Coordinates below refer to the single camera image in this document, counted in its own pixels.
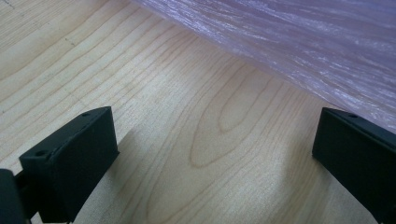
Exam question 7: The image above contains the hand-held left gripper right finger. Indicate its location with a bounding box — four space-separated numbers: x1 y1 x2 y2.
312 107 396 224

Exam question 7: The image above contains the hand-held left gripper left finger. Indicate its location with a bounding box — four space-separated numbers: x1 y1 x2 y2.
15 106 120 224

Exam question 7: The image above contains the purple plastic bin bag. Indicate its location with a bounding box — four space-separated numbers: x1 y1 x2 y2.
130 0 396 134

